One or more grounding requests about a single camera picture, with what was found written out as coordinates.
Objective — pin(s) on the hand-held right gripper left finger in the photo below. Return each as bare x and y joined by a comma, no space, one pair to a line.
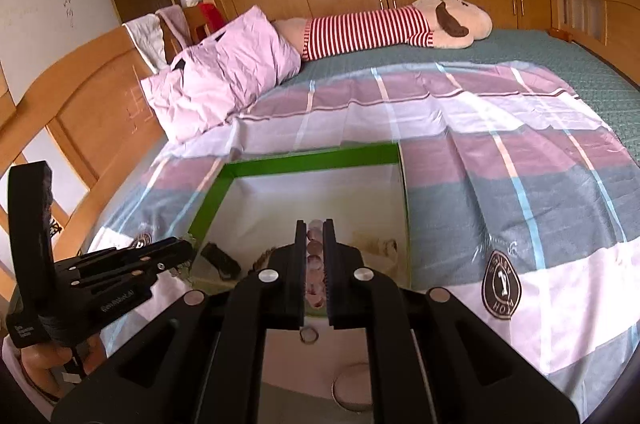
200,354

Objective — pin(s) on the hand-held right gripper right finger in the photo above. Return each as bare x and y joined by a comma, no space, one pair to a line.
425,354

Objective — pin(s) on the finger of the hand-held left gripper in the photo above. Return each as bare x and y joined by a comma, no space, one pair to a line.
150,251
160,271

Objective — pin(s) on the green cardboard box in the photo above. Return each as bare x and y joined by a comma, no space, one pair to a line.
310,194

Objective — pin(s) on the person's left hand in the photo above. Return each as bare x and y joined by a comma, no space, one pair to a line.
42,369

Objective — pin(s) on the silver bangle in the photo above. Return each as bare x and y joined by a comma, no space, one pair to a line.
338,396

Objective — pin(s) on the wooden headboard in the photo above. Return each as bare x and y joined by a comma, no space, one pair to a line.
100,104

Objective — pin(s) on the pink pillow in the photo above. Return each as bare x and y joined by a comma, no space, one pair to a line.
220,74

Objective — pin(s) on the pink and grey checked blanket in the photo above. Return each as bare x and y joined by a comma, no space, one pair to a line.
475,164

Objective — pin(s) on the white garment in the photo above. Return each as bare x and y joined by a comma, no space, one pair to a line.
147,42

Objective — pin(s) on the pink garment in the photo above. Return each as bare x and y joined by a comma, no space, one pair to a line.
175,24

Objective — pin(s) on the red cloth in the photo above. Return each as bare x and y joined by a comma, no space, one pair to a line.
212,17

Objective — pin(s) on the striped plush dog toy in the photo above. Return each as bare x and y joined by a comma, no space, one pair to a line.
365,32

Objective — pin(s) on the green bed mat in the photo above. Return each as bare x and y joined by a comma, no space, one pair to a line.
550,64

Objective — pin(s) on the wooden footboard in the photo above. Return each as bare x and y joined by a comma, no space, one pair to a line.
595,9

